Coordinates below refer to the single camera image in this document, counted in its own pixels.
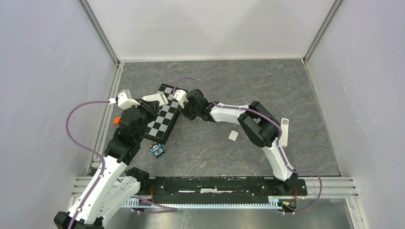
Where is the white remote control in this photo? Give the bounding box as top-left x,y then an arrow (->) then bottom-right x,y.
141,93 -> 169,107

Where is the white battery cover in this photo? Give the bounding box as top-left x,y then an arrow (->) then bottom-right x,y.
228,130 -> 239,141

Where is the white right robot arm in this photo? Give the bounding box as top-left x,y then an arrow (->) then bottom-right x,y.
173,89 -> 298,195

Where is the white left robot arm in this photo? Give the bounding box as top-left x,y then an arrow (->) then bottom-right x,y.
54,99 -> 166,229

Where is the black white chessboard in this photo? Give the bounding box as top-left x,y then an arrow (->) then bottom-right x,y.
144,83 -> 181,145

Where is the orange tape roll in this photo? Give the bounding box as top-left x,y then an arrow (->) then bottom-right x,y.
113,117 -> 121,127

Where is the blue owl eraser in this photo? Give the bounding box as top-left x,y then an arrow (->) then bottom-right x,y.
150,142 -> 165,158

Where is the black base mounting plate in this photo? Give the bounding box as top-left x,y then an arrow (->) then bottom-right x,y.
135,176 -> 308,204

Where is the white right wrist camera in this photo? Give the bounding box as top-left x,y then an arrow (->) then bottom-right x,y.
172,90 -> 188,108

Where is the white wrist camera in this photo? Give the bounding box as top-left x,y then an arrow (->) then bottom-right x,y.
108,89 -> 140,110
172,90 -> 188,108

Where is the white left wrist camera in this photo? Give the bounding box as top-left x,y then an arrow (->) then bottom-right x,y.
108,89 -> 140,110

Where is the white slotted cable duct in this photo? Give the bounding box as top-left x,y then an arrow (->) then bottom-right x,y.
122,197 -> 282,210

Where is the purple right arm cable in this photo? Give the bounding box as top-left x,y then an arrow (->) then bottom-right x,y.
172,77 -> 323,216

